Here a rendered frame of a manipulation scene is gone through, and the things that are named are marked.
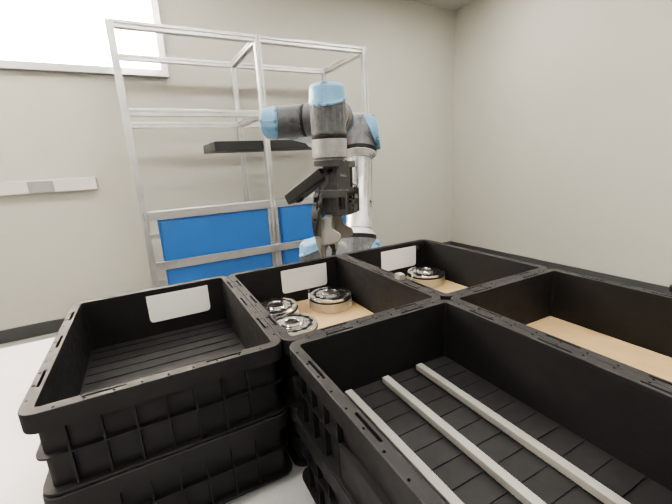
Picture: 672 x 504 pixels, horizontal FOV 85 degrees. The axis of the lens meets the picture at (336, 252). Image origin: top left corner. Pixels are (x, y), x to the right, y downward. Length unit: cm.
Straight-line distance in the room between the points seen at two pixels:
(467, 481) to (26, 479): 68
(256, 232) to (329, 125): 195
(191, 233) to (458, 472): 229
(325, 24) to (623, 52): 249
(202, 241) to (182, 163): 102
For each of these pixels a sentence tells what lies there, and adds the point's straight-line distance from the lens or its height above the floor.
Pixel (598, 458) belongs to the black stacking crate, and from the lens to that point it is 56.
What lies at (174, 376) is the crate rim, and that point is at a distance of 51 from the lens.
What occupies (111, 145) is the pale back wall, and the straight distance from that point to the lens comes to 341.
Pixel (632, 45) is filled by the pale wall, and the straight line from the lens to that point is 391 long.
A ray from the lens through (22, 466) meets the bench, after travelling 89.
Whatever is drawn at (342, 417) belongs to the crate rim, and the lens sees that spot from 41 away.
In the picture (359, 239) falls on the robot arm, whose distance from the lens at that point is 114.
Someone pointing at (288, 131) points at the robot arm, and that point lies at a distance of 91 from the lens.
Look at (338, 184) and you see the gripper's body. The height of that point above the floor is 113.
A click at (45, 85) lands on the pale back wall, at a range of 348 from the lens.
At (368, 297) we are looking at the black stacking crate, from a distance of 86.
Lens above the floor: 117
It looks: 14 degrees down
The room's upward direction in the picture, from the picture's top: 3 degrees counter-clockwise
